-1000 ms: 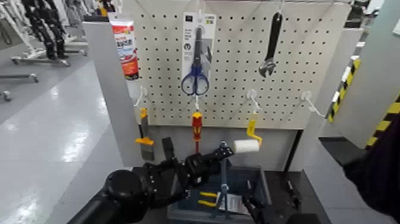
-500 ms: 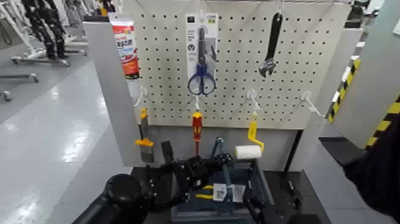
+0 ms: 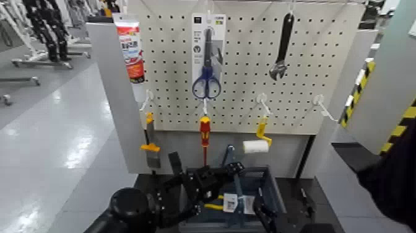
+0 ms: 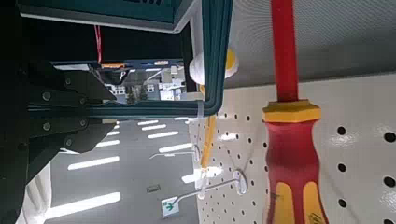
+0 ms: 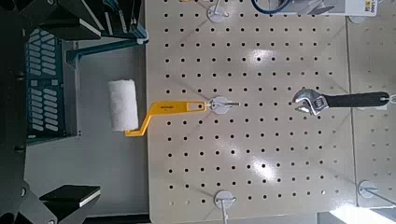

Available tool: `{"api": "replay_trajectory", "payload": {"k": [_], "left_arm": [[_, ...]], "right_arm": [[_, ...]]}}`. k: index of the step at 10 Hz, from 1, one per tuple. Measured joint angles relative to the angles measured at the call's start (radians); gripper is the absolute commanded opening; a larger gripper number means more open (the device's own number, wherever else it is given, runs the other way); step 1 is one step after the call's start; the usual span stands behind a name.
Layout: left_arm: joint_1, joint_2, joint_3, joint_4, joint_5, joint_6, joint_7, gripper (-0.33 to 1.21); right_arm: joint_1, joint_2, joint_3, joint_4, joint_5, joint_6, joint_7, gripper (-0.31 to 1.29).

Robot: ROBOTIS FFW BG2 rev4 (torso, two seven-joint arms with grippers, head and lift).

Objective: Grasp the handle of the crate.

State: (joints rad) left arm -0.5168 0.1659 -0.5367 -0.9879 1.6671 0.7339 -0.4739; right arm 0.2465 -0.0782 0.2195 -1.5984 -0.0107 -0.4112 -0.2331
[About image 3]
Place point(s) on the white perforated pegboard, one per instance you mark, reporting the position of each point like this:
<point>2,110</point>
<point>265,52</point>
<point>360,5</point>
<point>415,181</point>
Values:
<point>247,97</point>

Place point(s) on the black adjustable wrench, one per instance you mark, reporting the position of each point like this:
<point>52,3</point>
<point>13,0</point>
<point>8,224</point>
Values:
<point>285,35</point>

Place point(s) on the grey rolling base leg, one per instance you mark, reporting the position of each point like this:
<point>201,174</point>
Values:
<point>22,79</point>

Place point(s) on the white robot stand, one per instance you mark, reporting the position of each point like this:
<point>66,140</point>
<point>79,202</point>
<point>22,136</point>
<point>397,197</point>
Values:
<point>22,42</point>

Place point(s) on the black robot on stand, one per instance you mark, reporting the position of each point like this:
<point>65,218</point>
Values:
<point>48,29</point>

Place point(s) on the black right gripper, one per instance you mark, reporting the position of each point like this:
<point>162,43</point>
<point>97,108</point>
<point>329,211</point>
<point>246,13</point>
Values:
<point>308,228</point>

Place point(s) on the white product tag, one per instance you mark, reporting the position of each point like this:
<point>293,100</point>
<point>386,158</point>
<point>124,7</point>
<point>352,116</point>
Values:
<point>230,202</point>

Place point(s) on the red white adhesive tube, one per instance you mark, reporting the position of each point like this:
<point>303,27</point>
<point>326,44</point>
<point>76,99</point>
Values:
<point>131,48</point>

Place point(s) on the red yellow screwdriver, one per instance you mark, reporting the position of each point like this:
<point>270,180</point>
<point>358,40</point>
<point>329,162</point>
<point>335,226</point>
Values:
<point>205,130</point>

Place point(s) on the blue scissors in white package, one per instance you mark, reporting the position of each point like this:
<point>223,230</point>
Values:
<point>207,74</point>

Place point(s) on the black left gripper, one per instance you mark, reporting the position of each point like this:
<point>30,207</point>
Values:
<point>204,182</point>

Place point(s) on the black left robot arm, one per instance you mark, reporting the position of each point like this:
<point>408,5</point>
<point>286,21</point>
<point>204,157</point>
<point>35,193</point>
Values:
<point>133,208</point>

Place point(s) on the white pegboard hook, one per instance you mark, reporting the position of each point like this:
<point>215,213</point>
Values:
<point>205,107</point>
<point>148,97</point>
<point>323,107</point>
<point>263,102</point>

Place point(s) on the dark grey plastic crate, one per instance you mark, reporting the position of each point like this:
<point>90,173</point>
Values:
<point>260,185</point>

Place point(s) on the grey panel with hazard stripes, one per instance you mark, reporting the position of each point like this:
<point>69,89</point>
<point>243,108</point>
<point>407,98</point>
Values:
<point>386,81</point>

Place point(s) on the grey stand side panel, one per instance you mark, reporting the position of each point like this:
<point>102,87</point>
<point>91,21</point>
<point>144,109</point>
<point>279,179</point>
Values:
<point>117,107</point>
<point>344,81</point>

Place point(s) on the person's black garment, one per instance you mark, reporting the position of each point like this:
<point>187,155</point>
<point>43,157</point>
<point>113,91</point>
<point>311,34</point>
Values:
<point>396,169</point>

